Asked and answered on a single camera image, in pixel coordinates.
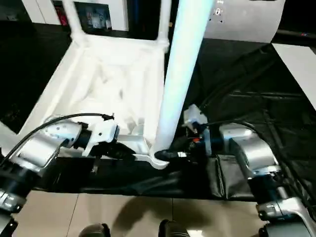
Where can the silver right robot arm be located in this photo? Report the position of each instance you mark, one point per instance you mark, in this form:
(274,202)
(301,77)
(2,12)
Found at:
(254,153)

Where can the red bottle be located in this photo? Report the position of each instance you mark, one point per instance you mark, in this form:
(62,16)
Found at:
(61,17)

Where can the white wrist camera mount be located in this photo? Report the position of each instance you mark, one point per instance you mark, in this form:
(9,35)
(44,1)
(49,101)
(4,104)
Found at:
(103,133)
(195,114)

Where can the white plastic table top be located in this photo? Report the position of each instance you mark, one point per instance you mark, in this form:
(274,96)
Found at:
(98,74)

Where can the black work mat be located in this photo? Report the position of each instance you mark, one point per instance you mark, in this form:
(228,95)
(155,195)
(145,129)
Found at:
(247,86)

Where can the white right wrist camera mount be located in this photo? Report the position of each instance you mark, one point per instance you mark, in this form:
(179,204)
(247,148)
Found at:
(195,114)

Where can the black right robot foot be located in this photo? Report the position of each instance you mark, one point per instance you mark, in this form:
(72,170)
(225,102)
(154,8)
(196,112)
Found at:
(174,228)

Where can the grey cushion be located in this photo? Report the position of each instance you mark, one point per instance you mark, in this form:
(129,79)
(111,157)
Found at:
(242,22)

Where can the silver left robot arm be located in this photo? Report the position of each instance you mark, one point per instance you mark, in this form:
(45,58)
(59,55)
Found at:
(49,140)

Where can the white sideboard with glass doors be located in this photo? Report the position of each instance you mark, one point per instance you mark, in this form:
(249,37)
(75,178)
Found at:
(118,14)

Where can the black cabinet with gold label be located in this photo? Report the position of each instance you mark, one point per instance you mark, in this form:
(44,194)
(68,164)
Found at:
(143,19)

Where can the black bar with red light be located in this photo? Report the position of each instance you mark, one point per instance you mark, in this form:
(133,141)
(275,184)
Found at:
(298,33)

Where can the white plastic table leg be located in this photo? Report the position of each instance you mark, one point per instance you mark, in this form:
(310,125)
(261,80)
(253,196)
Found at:
(74,19)
(182,74)
(7,135)
(165,22)

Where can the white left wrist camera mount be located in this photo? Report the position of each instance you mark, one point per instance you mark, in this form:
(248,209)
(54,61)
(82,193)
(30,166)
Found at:
(103,133)

